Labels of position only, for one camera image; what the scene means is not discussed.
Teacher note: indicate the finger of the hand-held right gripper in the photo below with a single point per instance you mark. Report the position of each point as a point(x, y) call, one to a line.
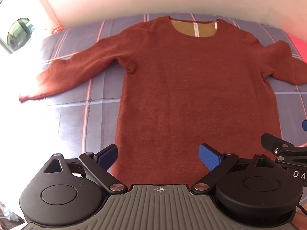
point(287, 149)
point(305, 125)

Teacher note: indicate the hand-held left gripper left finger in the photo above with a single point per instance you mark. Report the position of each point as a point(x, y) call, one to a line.
point(109, 157)

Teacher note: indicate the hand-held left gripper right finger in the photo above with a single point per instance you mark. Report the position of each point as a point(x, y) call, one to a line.
point(211, 157)

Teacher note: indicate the rust red sweater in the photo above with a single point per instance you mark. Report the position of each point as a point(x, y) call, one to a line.
point(191, 88)

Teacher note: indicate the plaid bed sheet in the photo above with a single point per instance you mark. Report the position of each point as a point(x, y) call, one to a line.
point(72, 115)

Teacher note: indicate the red cloth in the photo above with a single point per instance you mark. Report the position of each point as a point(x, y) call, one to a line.
point(298, 44)

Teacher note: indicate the orange lace cloth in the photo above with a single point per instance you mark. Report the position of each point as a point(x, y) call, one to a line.
point(57, 28)

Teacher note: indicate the window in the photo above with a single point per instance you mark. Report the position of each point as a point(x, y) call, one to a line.
point(20, 33)

